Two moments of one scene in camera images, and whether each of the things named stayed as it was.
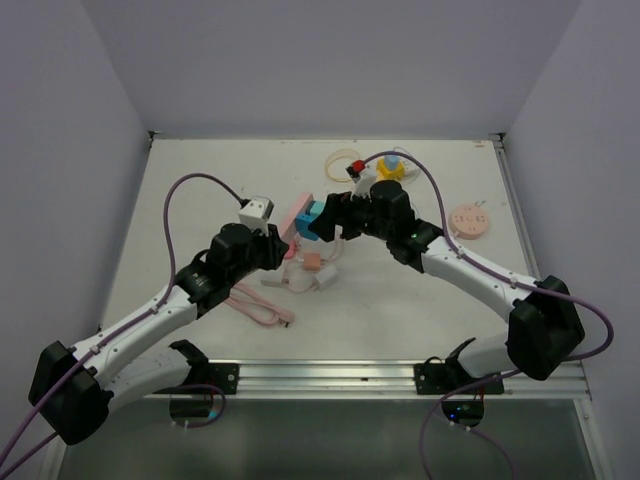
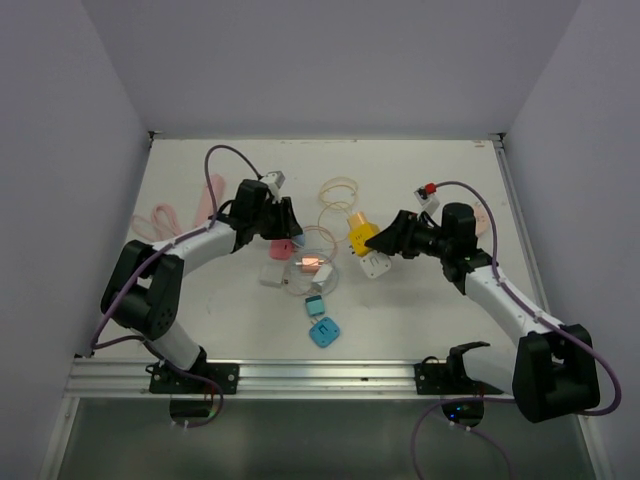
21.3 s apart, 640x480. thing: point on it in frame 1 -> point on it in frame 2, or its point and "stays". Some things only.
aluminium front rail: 365,379 stays
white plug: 272,278 stays
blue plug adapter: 302,223 -> 324,332
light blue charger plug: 391,161 -> 300,239
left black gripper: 273,245 -> 287,226
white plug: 413,173 -> 375,263
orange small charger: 312,261 stays
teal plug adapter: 317,208 -> 314,305
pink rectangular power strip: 289,227 -> 206,208
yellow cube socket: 383,174 -> 359,233
